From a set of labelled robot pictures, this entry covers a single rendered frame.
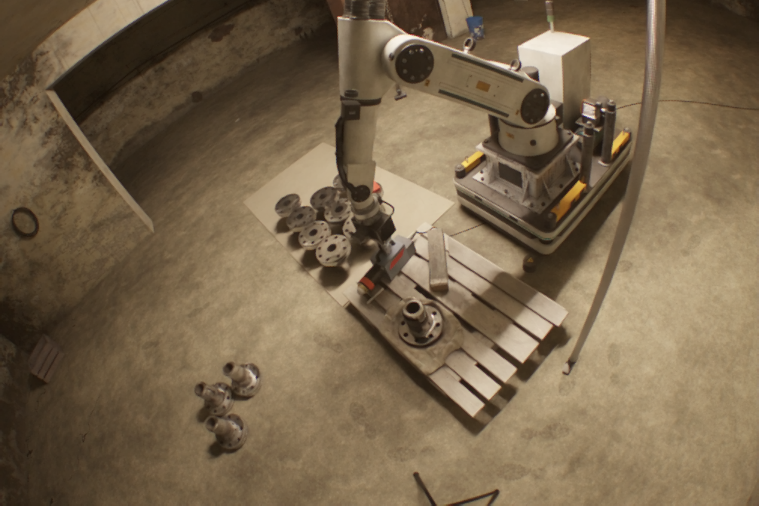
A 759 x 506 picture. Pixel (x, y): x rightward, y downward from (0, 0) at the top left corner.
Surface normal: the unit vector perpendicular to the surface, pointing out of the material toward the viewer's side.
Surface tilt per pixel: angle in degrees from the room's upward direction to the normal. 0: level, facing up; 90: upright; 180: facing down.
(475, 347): 0
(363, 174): 90
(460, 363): 0
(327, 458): 0
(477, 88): 90
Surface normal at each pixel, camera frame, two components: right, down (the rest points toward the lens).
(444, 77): 0.36, 0.58
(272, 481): -0.29, -0.68
